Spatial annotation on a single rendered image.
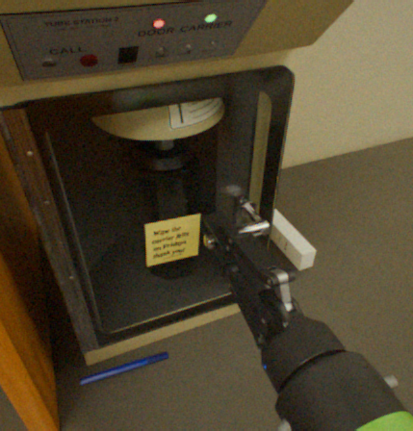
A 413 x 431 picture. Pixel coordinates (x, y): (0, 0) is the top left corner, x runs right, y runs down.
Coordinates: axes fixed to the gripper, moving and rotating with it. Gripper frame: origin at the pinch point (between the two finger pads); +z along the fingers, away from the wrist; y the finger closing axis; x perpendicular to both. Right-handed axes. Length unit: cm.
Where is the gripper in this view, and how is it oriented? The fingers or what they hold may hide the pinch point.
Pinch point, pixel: (223, 238)
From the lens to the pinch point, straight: 50.6
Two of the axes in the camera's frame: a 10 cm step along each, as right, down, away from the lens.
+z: -3.8, -6.0, 7.1
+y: -0.1, -7.6, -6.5
